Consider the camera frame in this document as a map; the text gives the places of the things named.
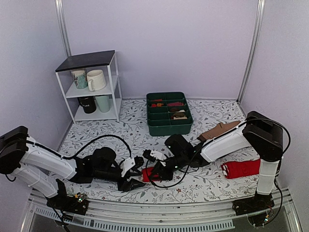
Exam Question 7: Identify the red and cream sock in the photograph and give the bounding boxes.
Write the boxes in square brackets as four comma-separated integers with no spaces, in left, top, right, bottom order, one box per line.
[141,167,161,183]

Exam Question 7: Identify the green divided storage bin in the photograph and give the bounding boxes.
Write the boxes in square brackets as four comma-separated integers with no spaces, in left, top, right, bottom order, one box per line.
[146,92,193,136]

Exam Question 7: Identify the rolled socks in bin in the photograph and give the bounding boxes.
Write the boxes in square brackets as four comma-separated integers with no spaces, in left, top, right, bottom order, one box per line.
[147,98,189,119]

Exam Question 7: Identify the mint green mug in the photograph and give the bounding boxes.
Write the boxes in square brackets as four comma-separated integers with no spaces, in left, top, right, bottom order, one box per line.
[95,95,110,113]

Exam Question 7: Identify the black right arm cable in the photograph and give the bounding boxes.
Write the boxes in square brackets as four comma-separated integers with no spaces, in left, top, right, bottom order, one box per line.
[147,118,292,218]

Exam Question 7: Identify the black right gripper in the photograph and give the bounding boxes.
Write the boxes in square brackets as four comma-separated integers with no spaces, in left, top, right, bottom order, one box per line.
[150,155,188,183]

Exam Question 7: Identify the tan ribbed sock pair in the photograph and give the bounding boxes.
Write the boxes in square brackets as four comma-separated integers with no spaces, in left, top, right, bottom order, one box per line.
[197,120,241,142]

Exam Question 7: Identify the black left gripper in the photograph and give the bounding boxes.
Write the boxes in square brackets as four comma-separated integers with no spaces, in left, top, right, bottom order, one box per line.
[93,167,145,193]

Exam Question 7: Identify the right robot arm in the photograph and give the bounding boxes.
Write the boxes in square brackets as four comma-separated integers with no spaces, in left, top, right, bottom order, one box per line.
[143,111,284,211]

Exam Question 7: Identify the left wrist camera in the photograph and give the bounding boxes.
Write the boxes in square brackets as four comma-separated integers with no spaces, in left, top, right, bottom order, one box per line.
[119,157,135,177]

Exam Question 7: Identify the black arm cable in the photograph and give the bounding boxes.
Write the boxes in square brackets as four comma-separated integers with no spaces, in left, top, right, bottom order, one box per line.
[147,118,292,218]
[24,134,132,167]

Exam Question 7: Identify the white shelf unit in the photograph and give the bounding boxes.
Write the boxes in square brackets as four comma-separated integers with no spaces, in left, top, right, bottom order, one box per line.
[55,50,122,123]

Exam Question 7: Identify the aluminium front rail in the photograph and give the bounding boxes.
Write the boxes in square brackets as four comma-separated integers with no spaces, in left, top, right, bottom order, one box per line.
[21,186,302,232]

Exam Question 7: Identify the white ceramic mug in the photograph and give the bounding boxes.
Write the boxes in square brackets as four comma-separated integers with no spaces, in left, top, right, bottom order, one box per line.
[86,70,106,92]

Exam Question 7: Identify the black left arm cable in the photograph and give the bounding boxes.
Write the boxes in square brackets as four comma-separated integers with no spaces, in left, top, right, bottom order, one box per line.
[24,134,132,167]

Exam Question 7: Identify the folded red sock pair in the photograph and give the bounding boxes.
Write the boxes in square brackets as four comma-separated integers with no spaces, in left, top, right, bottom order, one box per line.
[221,159,261,179]

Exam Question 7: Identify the black mug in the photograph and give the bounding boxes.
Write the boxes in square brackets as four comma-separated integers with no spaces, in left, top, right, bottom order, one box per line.
[78,96,97,114]

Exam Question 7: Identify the floral teal mug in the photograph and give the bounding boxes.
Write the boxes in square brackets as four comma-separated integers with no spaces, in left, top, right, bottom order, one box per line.
[70,69,88,89]

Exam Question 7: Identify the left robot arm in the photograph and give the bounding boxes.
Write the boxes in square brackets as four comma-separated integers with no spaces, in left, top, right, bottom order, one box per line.
[0,126,145,210]

